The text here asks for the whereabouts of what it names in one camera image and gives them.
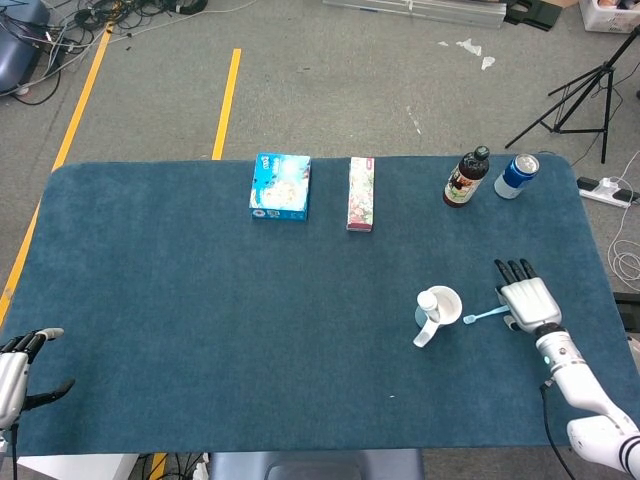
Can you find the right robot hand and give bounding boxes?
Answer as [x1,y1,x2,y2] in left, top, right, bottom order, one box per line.
[493,258,564,334]

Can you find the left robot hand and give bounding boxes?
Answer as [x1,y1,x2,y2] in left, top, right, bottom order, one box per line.
[0,327,77,430]

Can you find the light blue toothbrush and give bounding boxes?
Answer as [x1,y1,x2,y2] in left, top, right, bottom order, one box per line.
[463,305,509,325]

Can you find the light blue plastic mug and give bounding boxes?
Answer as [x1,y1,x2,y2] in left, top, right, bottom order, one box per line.
[412,285,464,349]

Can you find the white pink toothpaste tube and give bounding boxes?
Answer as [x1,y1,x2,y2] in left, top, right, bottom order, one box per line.
[417,291,441,321]

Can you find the floral white and pink box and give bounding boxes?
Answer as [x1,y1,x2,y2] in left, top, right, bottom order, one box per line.
[345,156,376,233]

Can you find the blue cookie box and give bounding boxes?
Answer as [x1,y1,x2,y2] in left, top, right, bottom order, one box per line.
[248,152,312,224]

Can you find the white base panel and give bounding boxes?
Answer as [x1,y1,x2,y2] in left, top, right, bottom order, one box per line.
[18,453,140,480]

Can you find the blue white drink can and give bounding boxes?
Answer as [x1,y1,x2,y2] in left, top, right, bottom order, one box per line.
[493,153,541,200]

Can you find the white power strip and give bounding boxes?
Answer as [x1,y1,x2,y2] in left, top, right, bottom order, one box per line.
[577,175,634,209]

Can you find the dark tea bottle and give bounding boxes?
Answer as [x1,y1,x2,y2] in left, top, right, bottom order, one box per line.
[442,145,490,209]

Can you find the blue table mat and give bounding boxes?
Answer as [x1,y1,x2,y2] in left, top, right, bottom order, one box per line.
[0,153,627,457]

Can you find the black tripod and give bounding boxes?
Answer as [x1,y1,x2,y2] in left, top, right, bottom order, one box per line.
[504,24,640,165]

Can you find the grey blue robot torso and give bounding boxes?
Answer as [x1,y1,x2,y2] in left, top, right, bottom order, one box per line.
[207,448,425,480]

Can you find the black plastic tray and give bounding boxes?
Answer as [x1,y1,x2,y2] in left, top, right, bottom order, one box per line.
[503,0,561,32]

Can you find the dark blue machine base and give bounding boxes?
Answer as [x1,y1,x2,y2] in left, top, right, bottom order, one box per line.
[0,0,51,96]

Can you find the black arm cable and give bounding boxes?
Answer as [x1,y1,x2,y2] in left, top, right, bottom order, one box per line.
[538,379,579,480]

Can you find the white coiled cable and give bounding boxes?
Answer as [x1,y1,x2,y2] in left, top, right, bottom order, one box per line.
[607,149,640,286]

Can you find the aluminium rail bundle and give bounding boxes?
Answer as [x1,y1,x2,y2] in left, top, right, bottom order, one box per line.
[322,0,507,29]

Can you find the black cable tangle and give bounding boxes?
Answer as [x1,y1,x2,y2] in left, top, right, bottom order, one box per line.
[0,0,261,106]

